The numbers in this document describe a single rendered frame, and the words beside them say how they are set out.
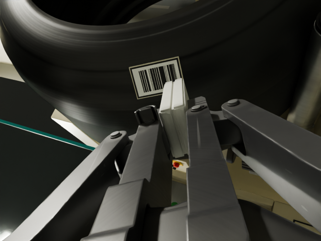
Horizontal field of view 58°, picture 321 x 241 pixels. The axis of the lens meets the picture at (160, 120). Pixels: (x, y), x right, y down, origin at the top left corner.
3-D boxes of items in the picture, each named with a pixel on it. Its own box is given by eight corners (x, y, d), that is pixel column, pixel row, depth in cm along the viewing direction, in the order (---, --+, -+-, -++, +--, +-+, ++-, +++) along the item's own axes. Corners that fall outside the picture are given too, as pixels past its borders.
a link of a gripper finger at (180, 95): (171, 108, 16) (185, 104, 15) (173, 80, 22) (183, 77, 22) (186, 156, 17) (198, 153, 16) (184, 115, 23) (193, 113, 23)
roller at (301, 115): (304, 150, 60) (281, 148, 61) (304, 130, 62) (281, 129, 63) (366, 33, 30) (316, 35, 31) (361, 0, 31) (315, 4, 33)
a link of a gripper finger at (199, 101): (188, 128, 14) (250, 113, 14) (186, 99, 19) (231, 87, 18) (196, 155, 15) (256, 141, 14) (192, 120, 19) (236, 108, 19)
